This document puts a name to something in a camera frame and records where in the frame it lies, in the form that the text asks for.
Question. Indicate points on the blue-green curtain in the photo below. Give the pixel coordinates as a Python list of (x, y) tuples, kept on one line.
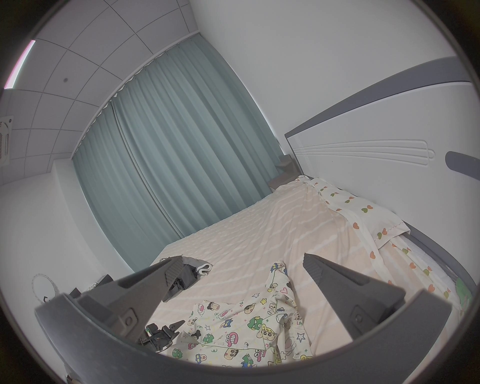
[(112, 180), (195, 131)]

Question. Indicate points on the ceiling light strip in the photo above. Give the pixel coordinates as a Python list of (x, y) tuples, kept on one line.
[(18, 65)]

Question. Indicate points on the white round object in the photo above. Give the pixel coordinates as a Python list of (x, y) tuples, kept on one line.
[(45, 279)]

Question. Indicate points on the white ceiling air vent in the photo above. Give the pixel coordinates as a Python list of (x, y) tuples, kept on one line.
[(5, 140)]

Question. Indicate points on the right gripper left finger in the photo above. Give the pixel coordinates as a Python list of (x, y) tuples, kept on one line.
[(123, 303)]

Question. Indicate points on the bed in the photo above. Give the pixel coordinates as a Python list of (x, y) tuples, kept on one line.
[(262, 232)]

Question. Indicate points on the white heart printed pillow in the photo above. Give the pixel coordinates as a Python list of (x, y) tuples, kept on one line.
[(360, 210)]

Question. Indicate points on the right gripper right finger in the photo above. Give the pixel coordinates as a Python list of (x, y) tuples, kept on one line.
[(356, 303)]

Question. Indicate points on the grey bedside table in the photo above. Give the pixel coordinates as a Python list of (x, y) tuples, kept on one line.
[(283, 172)]

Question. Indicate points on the dark grey low cabinet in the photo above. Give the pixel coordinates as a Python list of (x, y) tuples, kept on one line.
[(106, 279)]

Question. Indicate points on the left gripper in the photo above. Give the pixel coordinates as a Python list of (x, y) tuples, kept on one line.
[(157, 341)]

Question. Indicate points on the white printed pyjama top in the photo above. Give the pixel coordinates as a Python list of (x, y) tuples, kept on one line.
[(240, 322)]

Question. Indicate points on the grey garment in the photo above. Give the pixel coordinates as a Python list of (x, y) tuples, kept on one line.
[(205, 268)]

